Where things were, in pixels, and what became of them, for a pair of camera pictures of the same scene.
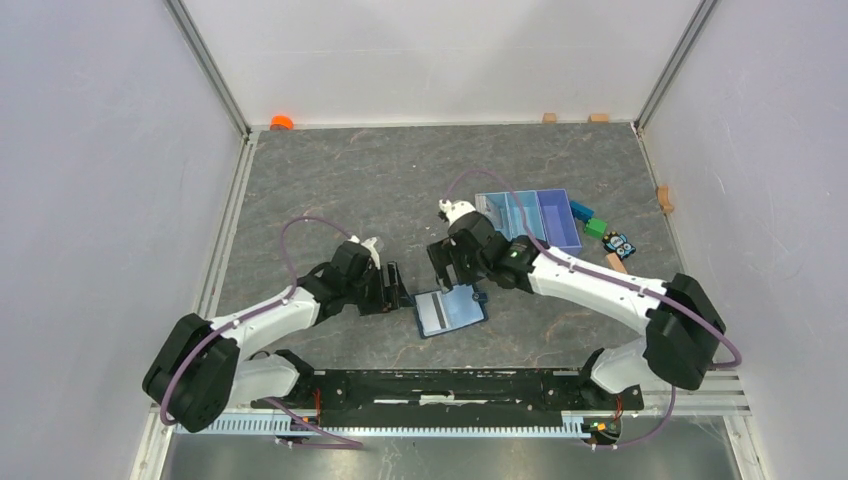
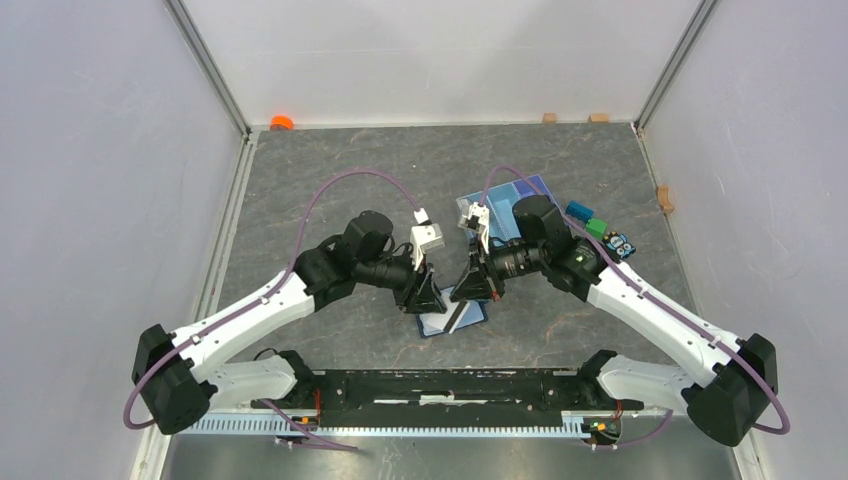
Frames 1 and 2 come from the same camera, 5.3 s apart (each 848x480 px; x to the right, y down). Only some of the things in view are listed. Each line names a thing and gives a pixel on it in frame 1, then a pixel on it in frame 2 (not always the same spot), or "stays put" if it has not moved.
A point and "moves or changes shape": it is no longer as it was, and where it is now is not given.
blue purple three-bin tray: x=548 y=213 moves or changes shape
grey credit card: x=431 y=312 moves or changes shape
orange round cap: x=281 y=122 stays put
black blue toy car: x=618 y=243 stays put
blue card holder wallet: x=438 y=312 stays put
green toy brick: x=595 y=228 stays put
